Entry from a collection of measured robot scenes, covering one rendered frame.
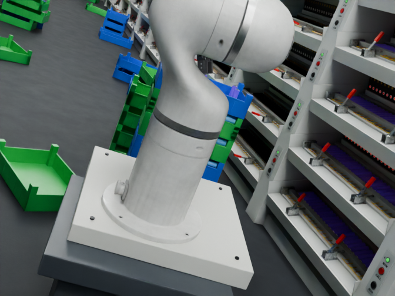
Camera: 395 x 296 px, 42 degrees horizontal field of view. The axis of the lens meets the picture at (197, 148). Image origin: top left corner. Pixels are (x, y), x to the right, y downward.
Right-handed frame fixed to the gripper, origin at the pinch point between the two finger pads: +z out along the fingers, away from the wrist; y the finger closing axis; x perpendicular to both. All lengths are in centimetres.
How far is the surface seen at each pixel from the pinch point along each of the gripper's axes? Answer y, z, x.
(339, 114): -18.7, 16.4, 38.4
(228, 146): -3.6, 25.5, 5.9
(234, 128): -3.3, 19.8, 8.0
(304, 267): -10, 65, 29
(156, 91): 10.4, 7.2, -12.3
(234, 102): -1.6, 11.3, 8.9
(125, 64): -139, -10, -117
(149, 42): -242, -34, -156
